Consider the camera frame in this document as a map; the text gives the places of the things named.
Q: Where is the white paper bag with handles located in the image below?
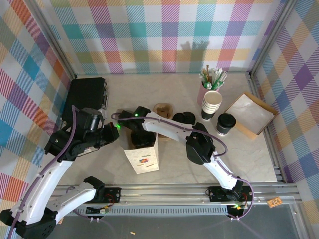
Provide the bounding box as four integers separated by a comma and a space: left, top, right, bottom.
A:
124, 131, 160, 174

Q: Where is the stack of black cup lids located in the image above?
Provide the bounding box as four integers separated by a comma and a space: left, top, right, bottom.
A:
172, 112, 197, 124

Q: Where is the stack of paper cups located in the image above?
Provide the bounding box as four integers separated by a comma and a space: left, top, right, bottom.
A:
201, 90, 223, 121

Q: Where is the black paper coffee cup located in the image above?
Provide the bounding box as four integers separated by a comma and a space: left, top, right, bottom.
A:
216, 113, 237, 136

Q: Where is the brown pulp cup carrier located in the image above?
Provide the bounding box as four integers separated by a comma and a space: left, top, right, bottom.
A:
153, 103, 174, 142

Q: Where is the black hard carrying case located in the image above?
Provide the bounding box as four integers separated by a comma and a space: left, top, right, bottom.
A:
61, 77, 108, 125

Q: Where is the pink cylindrical holder cup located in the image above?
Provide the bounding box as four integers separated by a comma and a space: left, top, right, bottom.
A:
197, 81, 221, 107

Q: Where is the small green circuit board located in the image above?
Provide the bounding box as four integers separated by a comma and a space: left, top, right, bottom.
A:
86, 205, 110, 215
229, 203, 248, 212

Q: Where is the plaid patterned backdrop panel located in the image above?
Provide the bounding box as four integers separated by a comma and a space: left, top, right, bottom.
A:
39, 0, 285, 74
251, 0, 319, 239
0, 0, 75, 239

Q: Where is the stack of white napkins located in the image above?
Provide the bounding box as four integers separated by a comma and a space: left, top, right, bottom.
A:
225, 96, 274, 134

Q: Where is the brown cardboard napkin tray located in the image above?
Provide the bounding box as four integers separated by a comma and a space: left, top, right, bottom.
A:
221, 91, 279, 141

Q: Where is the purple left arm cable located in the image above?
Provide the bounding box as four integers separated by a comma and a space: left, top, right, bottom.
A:
7, 105, 77, 239

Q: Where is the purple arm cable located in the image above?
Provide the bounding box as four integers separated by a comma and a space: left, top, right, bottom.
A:
110, 112, 255, 221
7, 105, 77, 239

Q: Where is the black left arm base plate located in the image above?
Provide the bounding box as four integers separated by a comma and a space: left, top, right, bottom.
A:
99, 186, 122, 204

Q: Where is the aluminium mounting rail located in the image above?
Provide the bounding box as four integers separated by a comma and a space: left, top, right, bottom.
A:
26, 184, 304, 207

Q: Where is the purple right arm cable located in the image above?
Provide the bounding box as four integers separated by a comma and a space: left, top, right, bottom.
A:
110, 112, 255, 221

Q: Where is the grey slotted cable duct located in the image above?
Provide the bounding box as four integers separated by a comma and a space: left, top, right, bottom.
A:
72, 205, 231, 216

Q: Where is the aluminium frame post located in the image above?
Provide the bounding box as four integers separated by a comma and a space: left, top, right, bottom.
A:
29, 0, 78, 78
248, 0, 299, 79

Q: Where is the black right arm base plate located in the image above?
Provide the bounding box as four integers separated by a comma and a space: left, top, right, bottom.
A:
208, 186, 254, 202

